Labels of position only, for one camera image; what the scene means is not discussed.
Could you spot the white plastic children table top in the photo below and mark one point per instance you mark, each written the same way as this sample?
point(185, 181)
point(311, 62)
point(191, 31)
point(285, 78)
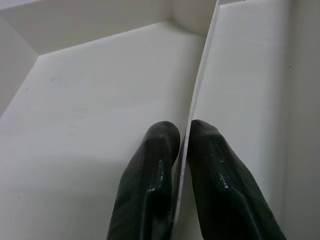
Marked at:
point(87, 100)

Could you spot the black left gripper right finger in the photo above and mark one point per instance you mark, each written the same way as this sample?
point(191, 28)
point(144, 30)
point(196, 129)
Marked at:
point(220, 195)

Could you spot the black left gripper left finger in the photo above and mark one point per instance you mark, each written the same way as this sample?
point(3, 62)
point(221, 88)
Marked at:
point(147, 190)

